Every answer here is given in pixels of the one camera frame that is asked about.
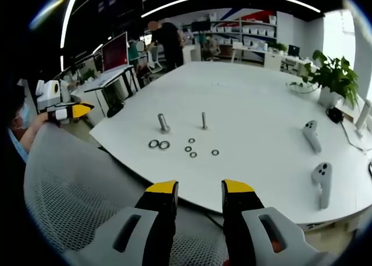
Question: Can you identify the computer monitor red screen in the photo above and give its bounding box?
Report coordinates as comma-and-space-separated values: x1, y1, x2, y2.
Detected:
101, 31, 130, 73

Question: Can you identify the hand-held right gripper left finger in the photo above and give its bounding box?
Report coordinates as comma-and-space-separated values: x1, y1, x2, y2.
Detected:
85, 179, 180, 266

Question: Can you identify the white standing desk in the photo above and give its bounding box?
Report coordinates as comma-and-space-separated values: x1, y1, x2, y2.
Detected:
83, 64, 141, 119

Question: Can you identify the black cable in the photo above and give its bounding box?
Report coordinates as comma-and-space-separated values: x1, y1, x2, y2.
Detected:
339, 120, 372, 154

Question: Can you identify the small green desk plant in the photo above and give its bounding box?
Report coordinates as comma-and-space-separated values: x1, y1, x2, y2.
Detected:
267, 41, 289, 53

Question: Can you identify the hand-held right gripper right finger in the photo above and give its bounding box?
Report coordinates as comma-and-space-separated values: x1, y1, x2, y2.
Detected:
221, 178, 331, 266

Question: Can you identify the thick threaded stud bolt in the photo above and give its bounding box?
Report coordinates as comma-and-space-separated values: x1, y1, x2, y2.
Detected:
157, 113, 171, 134

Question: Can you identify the white office chair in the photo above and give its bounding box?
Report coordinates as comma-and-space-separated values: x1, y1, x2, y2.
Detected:
146, 46, 164, 74

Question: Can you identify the black power adapter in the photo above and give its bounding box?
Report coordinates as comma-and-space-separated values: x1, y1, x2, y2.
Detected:
325, 106, 345, 124

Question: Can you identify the white cylindrical device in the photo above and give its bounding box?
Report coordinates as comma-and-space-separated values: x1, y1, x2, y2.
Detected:
354, 98, 372, 138

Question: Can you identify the green potted plant white pot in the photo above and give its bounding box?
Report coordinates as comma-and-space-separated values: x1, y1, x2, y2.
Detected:
301, 49, 360, 110

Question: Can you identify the person's head with blue mask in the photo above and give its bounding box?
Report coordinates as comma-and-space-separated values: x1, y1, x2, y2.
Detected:
8, 93, 32, 132

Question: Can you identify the grey mesh office chair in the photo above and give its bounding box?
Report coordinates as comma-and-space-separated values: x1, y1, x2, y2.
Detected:
23, 123, 232, 266

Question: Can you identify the white handheld controller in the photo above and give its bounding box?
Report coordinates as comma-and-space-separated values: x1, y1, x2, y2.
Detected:
311, 161, 333, 210
302, 120, 323, 154

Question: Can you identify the storage shelf with white boxes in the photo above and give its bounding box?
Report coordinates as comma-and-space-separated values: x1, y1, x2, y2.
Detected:
208, 12, 277, 62

